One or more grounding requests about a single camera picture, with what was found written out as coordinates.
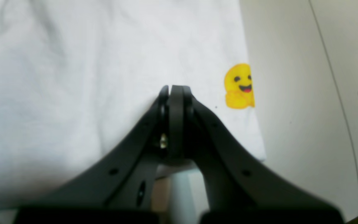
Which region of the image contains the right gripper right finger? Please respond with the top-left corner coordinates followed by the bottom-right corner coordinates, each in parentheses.
top-left (183, 86), bottom-right (344, 224)

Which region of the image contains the white printed T-shirt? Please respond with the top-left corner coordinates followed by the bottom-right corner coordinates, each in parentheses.
top-left (0, 0), bottom-right (267, 208)

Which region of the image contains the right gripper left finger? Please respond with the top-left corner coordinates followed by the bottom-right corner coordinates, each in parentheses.
top-left (14, 86), bottom-right (184, 224)

